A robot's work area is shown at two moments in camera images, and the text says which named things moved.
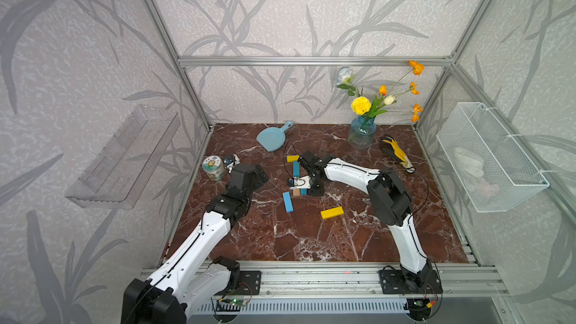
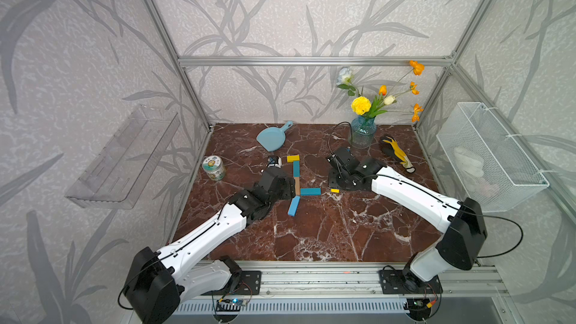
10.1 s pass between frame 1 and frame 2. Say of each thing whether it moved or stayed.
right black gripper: moved
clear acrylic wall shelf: stayed
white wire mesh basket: stayed
